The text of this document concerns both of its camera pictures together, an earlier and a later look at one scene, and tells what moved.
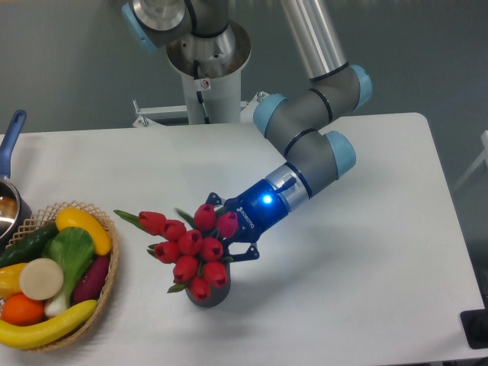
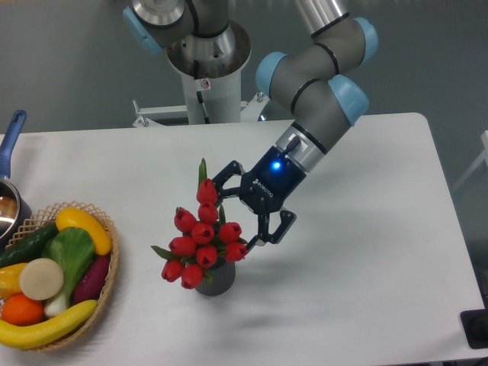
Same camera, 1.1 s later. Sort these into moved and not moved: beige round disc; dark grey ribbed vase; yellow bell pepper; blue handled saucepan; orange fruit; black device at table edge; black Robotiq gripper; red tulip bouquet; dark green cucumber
Moved: red tulip bouquet; dark grey ribbed vase; black Robotiq gripper
Not moved: black device at table edge; blue handled saucepan; orange fruit; yellow bell pepper; dark green cucumber; beige round disc
